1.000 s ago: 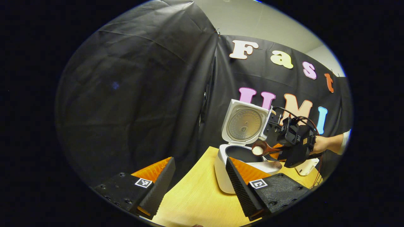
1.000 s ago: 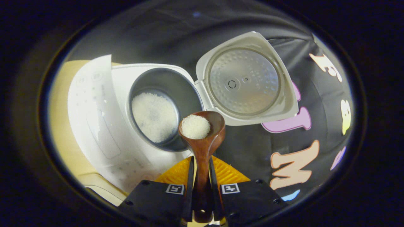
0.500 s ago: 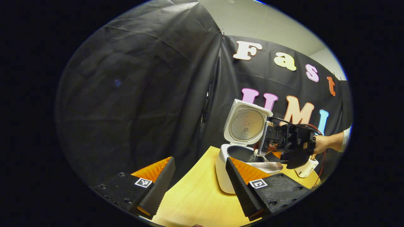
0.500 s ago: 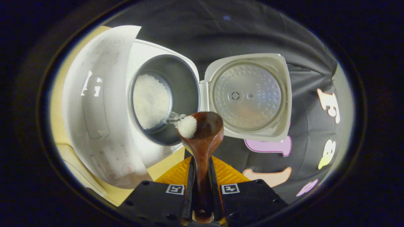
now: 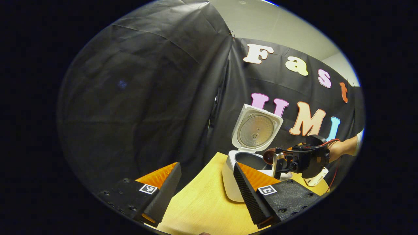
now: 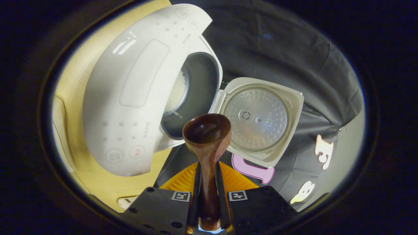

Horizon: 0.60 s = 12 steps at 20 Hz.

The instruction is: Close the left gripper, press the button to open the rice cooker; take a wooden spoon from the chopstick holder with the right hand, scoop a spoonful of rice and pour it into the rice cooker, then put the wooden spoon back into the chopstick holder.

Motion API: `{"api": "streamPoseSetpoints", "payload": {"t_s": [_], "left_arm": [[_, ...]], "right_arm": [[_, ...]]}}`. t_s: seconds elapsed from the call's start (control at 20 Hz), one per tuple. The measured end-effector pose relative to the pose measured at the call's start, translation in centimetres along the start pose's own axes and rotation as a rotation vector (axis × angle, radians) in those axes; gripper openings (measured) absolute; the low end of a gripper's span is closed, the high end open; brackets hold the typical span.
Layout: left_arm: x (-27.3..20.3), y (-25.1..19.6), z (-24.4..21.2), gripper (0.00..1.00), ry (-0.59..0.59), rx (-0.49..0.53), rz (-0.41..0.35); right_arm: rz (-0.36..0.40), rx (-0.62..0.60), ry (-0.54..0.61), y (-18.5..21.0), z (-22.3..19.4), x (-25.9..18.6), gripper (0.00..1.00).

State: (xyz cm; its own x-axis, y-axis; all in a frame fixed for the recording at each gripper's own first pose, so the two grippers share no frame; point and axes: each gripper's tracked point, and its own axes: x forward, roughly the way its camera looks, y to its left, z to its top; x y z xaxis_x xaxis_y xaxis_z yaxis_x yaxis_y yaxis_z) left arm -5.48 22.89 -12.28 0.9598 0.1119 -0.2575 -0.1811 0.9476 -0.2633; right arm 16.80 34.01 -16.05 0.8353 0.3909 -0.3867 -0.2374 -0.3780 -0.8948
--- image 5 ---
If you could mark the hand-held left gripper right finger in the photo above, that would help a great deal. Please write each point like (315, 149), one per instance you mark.
(249, 199)

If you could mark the black backdrop cloth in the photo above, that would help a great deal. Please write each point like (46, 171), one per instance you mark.
(130, 98)

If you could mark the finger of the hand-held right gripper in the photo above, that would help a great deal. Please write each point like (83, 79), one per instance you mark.
(287, 160)

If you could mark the metal cloth clip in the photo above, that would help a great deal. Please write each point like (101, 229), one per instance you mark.
(232, 34)

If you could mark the brown wooden spoon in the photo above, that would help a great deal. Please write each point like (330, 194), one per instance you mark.
(268, 156)

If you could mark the person's white shirt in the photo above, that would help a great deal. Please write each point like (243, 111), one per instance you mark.
(360, 142)

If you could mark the white toaster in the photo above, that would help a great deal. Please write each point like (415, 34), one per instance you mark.
(315, 181)

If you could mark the white rice cooker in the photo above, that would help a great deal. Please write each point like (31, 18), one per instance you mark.
(230, 182)

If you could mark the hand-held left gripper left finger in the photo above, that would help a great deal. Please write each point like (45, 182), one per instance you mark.
(165, 195)

